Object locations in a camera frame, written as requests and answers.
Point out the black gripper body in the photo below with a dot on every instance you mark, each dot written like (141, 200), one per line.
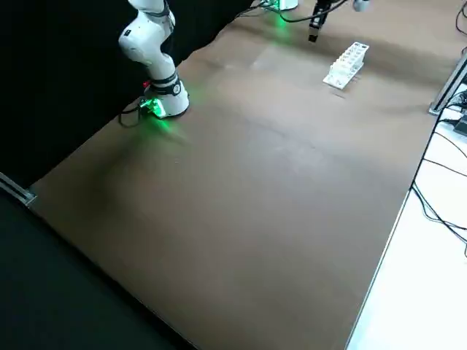
(321, 9)

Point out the white test tube rack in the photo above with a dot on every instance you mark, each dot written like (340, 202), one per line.
(341, 78)

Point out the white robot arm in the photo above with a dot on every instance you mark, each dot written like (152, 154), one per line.
(290, 3)
(146, 47)

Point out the small black adapter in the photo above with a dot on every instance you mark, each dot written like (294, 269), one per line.
(461, 127)

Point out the white side desk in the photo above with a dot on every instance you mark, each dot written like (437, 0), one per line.
(419, 273)

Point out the aluminium post with bracket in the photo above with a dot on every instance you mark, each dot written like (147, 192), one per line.
(447, 91)

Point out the aluminium frame post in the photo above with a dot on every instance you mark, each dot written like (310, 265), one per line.
(22, 195)

